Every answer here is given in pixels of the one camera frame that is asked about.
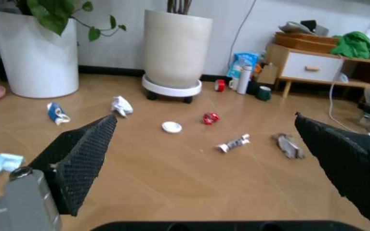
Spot grey folded cloth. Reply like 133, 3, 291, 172
278, 21, 315, 34

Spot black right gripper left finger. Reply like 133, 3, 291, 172
0, 114, 119, 231

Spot white angled plant pot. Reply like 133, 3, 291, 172
0, 9, 80, 99

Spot grey cable on wall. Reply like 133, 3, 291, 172
228, 0, 257, 64

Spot brown cardboard box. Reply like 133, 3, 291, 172
255, 63, 279, 85

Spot white power cable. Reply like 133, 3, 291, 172
328, 56, 363, 132

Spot dark tree trunk stems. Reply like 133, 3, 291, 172
166, 0, 193, 15

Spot dark green mug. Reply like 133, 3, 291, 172
256, 86, 273, 101

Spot wooden side cabinet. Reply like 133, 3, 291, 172
264, 43, 370, 98

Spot green leafy pothos plant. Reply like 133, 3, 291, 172
20, 0, 127, 42

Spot stacked wooden trays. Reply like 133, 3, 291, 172
274, 31, 340, 54

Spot green cloth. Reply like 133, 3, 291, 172
329, 31, 370, 59

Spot crushed red can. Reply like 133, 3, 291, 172
201, 111, 221, 126

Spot beige round plant pot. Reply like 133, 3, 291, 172
142, 9, 213, 87

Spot white wheeled pot stand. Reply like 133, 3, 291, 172
141, 74, 203, 104

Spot blue white snack bag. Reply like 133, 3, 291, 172
226, 52, 259, 78

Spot white cabinet drawer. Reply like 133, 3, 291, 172
280, 51, 344, 82

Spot white thermos bottle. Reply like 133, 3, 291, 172
236, 64, 253, 95

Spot white round lid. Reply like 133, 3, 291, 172
161, 121, 183, 134

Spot squeezed white tube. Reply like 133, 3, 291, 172
215, 133, 251, 154

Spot crumpled white paper ball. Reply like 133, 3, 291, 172
110, 95, 134, 118

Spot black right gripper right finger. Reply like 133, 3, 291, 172
293, 112, 370, 230

